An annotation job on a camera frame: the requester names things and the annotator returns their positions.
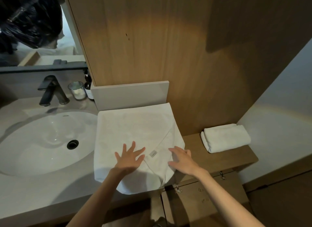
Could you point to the black faucet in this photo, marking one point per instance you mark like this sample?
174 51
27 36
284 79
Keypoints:
50 90

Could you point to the white oval sink basin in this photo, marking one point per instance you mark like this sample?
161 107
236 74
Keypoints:
29 151

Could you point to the glass jar with cotton pads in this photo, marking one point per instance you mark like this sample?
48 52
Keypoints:
78 91

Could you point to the wall mirror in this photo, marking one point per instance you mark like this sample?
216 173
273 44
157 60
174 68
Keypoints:
61 61

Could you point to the black door hinge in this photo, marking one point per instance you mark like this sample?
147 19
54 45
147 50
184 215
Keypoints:
262 186

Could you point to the wooden back panel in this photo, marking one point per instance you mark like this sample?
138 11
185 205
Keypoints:
182 51

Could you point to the grey stone backsplash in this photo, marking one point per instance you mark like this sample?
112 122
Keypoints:
131 96

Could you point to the metal door hinge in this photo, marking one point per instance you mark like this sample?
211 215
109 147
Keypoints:
222 175
177 189

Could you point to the black sink drain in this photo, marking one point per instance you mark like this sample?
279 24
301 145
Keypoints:
72 144

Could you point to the person's white shoe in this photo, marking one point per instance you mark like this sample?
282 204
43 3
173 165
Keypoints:
161 222

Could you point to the person's left forearm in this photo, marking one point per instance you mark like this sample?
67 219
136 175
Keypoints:
95 202

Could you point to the wooden vanity base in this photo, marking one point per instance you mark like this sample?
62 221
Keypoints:
129 209

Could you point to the wooden cabinet flap door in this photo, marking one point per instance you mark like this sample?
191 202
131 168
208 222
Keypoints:
195 205

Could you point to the white towel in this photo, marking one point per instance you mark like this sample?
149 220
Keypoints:
226 137
131 124

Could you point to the person's left hand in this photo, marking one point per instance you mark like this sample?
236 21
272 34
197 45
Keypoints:
128 163

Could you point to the person's right hand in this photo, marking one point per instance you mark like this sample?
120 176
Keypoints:
185 162

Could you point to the dark pump bottle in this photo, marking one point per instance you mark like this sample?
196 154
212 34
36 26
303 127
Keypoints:
88 87

